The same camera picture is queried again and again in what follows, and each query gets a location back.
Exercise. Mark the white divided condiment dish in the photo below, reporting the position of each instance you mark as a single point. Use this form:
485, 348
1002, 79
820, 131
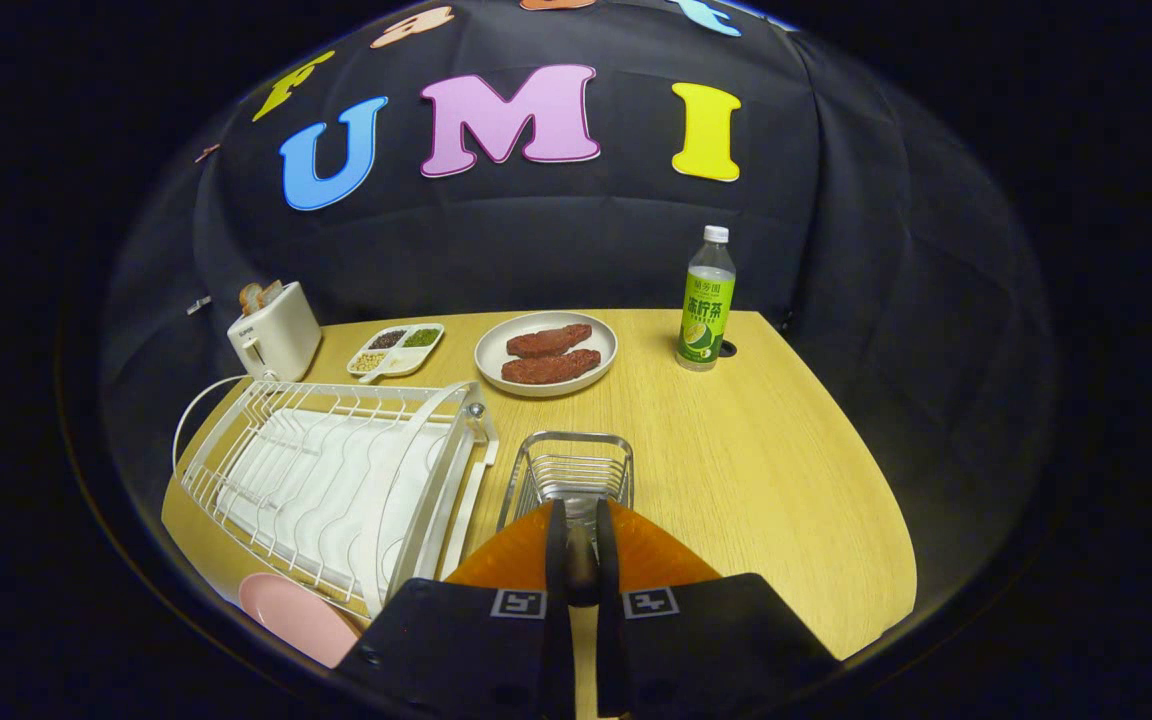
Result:
401, 360

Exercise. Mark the pink plate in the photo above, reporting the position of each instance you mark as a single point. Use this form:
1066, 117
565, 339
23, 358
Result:
296, 620

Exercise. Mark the toasted bread slice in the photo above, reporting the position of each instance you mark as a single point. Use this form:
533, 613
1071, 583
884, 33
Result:
251, 299
270, 292

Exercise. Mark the green-labelled drink bottle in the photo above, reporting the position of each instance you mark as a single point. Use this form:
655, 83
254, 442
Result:
706, 310

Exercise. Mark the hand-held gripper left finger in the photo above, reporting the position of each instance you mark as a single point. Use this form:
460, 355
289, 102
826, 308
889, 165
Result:
558, 560

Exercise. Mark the brown meat steak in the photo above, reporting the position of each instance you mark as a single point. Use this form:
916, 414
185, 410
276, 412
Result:
551, 367
548, 341

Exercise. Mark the white drip tray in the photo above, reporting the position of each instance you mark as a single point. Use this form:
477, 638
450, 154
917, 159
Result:
306, 470

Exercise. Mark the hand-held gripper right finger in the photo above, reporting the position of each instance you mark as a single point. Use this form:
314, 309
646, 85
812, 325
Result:
606, 560

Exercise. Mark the white toaster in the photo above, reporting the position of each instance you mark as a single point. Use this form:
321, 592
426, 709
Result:
276, 340

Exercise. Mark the small silver clip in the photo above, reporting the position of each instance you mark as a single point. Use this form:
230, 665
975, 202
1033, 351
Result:
198, 305

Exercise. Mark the black backdrop cloth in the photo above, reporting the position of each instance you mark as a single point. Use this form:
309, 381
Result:
586, 240

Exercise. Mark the white round plate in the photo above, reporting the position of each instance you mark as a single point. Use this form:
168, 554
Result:
486, 355

